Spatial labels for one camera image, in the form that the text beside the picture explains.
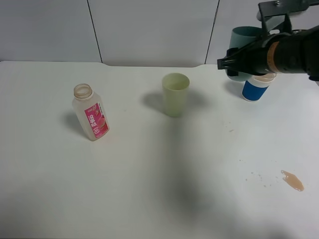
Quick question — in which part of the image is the blue sleeved paper cup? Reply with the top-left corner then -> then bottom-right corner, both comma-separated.
242,73 -> 276,102

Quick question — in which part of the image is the plastic drink bottle pink label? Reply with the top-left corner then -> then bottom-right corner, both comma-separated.
72,84 -> 110,141

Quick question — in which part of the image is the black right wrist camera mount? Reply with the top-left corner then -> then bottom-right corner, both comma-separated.
257,0 -> 319,37

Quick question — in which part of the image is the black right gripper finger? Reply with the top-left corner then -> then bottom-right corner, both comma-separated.
217,39 -> 268,76

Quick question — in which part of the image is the pale green plastic cup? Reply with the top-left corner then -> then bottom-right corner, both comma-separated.
162,73 -> 190,117

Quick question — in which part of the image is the spilled beverage puddle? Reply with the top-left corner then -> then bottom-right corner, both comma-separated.
281,170 -> 305,192

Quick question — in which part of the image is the teal plastic cup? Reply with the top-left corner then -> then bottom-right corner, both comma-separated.
226,26 -> 272,82

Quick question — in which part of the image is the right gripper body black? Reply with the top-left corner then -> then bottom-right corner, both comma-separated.
259,31 -> 312,75

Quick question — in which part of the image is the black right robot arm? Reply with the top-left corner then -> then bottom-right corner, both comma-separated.
217,26 -> 319,81

